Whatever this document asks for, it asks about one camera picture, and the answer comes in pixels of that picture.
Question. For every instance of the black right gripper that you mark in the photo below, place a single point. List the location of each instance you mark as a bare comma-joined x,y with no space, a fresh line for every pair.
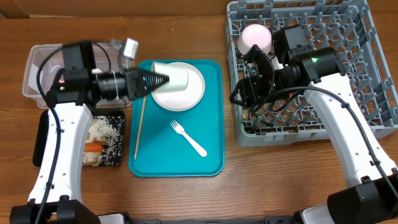
256,89

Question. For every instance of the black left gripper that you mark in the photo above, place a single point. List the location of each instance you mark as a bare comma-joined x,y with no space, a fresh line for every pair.
138,83

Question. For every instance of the frosted white cup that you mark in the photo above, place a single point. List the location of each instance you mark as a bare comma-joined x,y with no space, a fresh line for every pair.
178,77

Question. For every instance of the white bowl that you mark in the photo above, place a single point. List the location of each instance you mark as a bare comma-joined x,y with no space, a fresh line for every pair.
276,64

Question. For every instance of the bowl with rice and nuts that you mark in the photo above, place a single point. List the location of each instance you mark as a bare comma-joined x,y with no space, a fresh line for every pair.
255,34

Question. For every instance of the orange carrot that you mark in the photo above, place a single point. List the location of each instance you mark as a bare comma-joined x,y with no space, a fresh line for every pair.
93,147

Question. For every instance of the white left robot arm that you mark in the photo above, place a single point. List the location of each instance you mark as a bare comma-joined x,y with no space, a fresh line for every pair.
71,101

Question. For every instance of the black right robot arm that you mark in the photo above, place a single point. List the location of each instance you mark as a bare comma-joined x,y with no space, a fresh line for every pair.
285,66

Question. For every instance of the grey dishwasher rack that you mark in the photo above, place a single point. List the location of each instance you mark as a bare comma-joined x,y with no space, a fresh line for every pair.
346,26

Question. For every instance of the wooden chopstick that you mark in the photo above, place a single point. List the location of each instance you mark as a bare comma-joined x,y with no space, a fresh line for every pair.
140,126

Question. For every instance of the clear plastic bin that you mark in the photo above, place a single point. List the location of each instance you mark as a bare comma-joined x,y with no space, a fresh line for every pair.
105,58

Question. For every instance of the large white plate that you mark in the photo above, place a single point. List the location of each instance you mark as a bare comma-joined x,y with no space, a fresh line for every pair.
183,100

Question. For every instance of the black tray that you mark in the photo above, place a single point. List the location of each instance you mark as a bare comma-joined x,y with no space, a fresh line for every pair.
43,131

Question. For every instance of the spilled rice and nuts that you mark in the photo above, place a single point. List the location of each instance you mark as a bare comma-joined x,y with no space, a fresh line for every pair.
109,130

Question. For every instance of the white plastic fork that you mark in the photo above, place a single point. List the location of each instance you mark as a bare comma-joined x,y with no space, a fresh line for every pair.
180,130

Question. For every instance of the teal plastic tray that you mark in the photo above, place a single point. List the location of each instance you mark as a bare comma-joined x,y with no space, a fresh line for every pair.
163,152

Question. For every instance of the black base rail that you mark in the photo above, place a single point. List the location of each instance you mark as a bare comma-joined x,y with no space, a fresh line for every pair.
217,221

